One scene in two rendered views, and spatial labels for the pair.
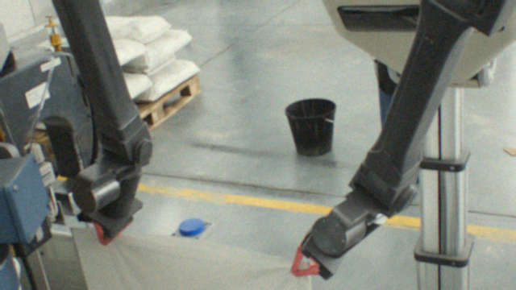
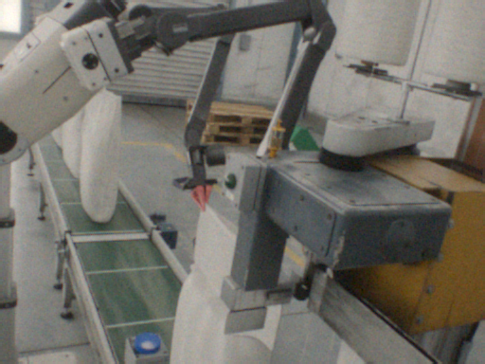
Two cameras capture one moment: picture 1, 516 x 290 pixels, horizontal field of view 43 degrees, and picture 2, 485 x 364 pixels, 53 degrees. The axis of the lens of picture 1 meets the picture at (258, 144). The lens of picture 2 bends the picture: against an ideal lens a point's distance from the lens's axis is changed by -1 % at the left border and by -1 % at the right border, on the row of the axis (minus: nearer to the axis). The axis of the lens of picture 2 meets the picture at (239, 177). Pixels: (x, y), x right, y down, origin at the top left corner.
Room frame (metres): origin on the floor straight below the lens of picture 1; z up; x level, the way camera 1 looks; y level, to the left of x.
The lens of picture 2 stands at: (2.09, 0.81, 1.56)
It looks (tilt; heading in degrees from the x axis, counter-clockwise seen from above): 17 degrees down; 212
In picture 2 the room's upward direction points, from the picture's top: 10 degrees clockwise
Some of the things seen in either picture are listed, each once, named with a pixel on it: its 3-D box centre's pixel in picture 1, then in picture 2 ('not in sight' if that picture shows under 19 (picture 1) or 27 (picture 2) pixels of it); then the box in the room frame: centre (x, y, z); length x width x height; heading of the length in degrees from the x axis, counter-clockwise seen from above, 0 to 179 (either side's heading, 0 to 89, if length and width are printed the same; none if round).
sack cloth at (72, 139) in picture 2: not in sight; (80, 119); (-0.16, -2.00, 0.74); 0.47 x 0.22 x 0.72; 62
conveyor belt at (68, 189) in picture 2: not in sight; (77, 174); (-0.15, -1.98, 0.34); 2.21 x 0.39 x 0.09; 61
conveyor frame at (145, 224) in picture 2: not in sight; (77, 174); (-0.14, -1.96, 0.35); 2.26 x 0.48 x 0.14; 61
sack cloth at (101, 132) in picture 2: not in sight; (100, 150); (0.20, -1.35, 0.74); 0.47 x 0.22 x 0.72; 59
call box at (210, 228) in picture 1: (193, 239); (146, 356); (1.36, 0.18, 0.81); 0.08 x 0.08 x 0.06; 61
